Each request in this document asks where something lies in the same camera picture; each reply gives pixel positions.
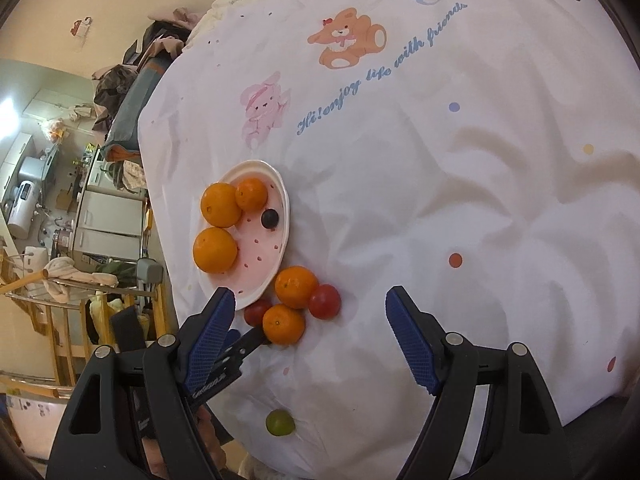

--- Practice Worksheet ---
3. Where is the large orange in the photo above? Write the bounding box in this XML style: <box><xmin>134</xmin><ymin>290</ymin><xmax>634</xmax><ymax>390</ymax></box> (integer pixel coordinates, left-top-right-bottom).
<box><xmin>200</xmin><ymin>182</ymin><xmax>242</xmax><ymax>229</ymax></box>
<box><xmin>192</xmin><ymin>226</ymin><xmax>239</xmax><ymax>274</ymax></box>

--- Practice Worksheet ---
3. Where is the mandarin orange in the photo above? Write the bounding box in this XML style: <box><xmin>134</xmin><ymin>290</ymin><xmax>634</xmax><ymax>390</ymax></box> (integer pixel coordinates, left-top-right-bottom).
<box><xmin>274</xmin><ymin>266</ymin><xmax>319</xmax><ymax>310</ymax></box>
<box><xmin>262</xmin><ymin>304</ymin><xmax>306</xmax><ymax>346</ymax></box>

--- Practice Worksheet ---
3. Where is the person's left hand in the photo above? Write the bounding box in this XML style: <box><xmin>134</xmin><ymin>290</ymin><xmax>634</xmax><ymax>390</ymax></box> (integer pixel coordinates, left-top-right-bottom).
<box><xmin>142</xmin><ymin>404</ymin><xmax>229</xmax><ymax>480</ymax></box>

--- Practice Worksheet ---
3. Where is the white cartoon bear bedsheet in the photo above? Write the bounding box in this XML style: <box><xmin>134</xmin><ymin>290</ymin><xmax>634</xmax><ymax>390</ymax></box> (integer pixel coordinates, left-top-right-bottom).
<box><xmin>139</xmin><ymin>0</ymin><xmax>639</xmax><ymax>479</ymax></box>

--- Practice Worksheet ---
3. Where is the green grape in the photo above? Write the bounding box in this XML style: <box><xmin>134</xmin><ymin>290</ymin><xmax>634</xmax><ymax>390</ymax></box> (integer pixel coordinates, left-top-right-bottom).
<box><xmin>265</xmin><ymin>408</ymin><xmax>296</xmax><ymax>437</ymax></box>

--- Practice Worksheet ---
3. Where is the pink white ceramic plate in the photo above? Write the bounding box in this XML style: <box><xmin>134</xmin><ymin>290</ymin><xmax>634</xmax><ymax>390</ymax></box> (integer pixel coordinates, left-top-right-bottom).
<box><xmin>198</xmin><ymin>159</ymin><xmax>290</xmax><ymax>310</ymax></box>

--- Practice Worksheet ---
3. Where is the pile of clothes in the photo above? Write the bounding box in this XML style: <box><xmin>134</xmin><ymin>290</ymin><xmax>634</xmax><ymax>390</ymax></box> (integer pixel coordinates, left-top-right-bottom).
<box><xmin>92</xmin><ymin>8</ymin><xmax>203</xmax><ymax>162</ymax></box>

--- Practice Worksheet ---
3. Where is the white cabinet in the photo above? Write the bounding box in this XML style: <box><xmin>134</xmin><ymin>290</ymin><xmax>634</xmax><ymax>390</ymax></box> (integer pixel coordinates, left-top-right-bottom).
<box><xmin>72</xmin><ymin>151</ymin><xmax>145</xmax><ymax>266</ymax></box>

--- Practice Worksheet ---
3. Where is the small mandarin on plate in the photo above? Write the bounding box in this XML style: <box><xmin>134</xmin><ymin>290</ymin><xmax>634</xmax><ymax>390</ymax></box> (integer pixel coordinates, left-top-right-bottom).
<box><xmin>235</xmin><ymin>178</ymin><xmax>268</xmax><ymax>214</ymax></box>

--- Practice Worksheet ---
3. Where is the red cherry tomato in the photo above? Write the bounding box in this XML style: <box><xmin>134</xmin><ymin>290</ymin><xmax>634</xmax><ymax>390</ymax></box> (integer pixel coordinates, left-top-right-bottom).
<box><xmin>308</xmin><ymin>284</ymin><xmax>342</xmax><ymax>321</ymax></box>
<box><xmin>243</xmin><ymin>299</ymin><xmax>272</xmax><ymax>327</ymax></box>

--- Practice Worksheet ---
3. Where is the wooden crib rail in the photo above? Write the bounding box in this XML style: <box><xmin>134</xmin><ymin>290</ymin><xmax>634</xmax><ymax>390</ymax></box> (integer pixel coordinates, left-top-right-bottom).
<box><xmin>1</xmin><ymin>250</ymin><xmax>169</xmax><ymax>399</ymax></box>

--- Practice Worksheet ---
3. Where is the dark purple grape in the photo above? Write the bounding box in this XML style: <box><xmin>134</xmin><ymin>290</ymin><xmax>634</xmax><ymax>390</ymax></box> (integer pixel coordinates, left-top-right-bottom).
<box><xmin>260</xmin><ymin>208</ymin><xmax>280</xmax><ymax>230</ymax></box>

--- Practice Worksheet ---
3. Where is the white water heater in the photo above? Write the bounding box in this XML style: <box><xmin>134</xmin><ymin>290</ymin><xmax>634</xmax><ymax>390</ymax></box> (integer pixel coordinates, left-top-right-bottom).
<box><xmin>8</xmin><ymin>181</ymin><xmax>40</xmax><ymax>240</ymax></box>

